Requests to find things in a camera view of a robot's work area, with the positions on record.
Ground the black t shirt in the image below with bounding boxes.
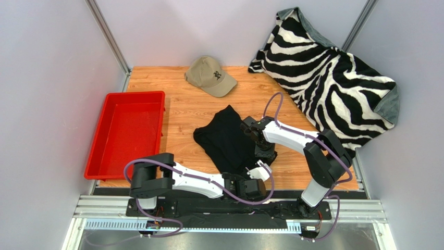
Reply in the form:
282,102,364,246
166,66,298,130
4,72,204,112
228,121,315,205
193,105,274,179

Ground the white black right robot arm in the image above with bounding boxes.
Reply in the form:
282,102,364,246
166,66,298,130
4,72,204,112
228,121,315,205
240,116,352,217

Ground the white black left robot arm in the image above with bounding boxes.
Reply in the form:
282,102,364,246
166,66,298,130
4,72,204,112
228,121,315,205
123,153,274,211

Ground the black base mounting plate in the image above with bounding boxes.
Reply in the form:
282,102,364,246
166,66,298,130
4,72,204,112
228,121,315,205
124,190,336,230

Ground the zebra print blanket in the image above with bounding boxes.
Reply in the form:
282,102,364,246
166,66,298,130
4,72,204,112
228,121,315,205
248,7,400,157

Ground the beige baseball cap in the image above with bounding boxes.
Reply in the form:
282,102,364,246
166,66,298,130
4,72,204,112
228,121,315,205
184,56,238,98

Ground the red plastic tray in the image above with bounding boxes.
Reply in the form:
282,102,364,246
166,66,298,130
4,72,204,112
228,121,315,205
83,91,166,180

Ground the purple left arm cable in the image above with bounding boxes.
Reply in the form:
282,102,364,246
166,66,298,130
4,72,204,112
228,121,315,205
85,158,275,247

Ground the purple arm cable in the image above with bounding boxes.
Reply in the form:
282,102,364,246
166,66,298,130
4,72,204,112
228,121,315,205
85,158,275,247
263,92,354,242

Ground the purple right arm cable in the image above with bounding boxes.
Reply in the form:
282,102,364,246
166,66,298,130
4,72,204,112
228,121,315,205
263,92,354,242

